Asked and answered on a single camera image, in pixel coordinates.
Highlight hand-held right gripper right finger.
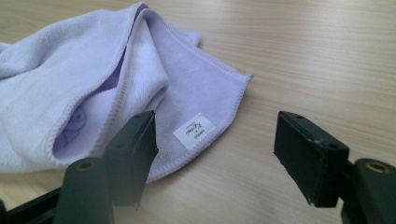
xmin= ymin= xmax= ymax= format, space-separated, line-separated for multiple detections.
xmin=273 ymin=110 xmax=396 ymax=224

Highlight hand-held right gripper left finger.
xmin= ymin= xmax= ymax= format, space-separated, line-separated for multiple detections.
xmin=53 ymin=109 xmax=160 ymax=224

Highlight lilac printed towel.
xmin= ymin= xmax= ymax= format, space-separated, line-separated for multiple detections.
xmin=0 ymin=1 xmax=255 ymax=184

